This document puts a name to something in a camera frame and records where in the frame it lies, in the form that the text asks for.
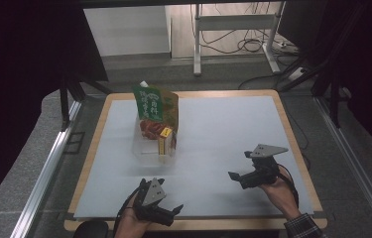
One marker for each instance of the white table mat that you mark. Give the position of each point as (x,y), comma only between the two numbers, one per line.
(226,125)

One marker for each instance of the person's left hand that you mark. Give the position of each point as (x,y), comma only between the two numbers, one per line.
(129,224)

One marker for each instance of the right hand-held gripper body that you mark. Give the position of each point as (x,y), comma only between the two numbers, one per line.
(266,172)

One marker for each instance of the green and red sauce packet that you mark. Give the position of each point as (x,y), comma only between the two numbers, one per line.
(150,105)

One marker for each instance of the clear plastic container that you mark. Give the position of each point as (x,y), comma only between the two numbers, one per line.
(147,148)

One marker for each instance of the person's dark leg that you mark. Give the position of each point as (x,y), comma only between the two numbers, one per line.
(91,229)

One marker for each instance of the aluminium rail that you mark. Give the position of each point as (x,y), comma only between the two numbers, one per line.
(46,172)
(355,165)

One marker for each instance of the white power strip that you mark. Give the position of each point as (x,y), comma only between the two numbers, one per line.
(296,74)

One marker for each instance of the white desk frame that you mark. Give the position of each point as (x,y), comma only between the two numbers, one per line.
(233,23)

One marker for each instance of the black stand legs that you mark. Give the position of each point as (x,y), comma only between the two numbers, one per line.
(334,99)
(63,102)

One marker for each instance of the black floor bracket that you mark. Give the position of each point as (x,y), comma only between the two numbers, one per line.
(74,142)

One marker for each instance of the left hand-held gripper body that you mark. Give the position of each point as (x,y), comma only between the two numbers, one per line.
(152,193)

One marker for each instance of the small yellow and red box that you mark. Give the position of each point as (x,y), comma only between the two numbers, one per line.
(165,142)

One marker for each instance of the person's right hand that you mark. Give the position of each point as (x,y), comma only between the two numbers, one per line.
(284,196)

